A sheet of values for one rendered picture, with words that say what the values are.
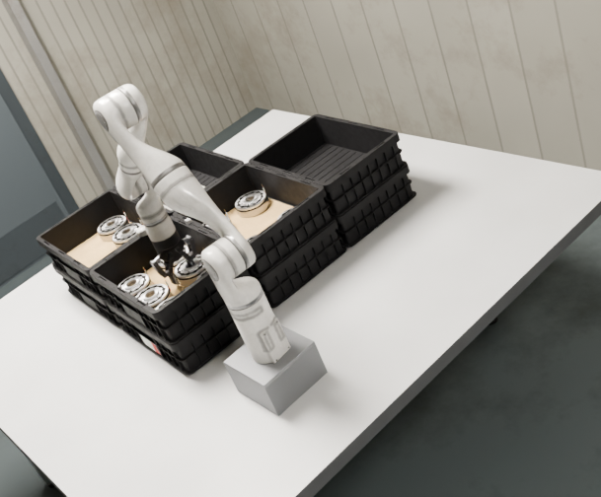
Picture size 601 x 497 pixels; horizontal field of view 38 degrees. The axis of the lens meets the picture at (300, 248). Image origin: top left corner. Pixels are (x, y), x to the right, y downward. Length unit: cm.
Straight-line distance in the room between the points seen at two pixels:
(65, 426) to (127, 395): 18
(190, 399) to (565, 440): 116
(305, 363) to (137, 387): 53
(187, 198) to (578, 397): 149
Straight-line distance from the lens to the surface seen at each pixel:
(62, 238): 294
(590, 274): 336
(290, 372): 209
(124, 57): 508
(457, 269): 234
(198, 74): 533
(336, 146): 285
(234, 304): 200
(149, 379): 243
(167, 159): 199
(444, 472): 280
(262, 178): 268
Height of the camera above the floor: 208
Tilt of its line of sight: 31 degrees down
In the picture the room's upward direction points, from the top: 22 degrees counter-clockwise
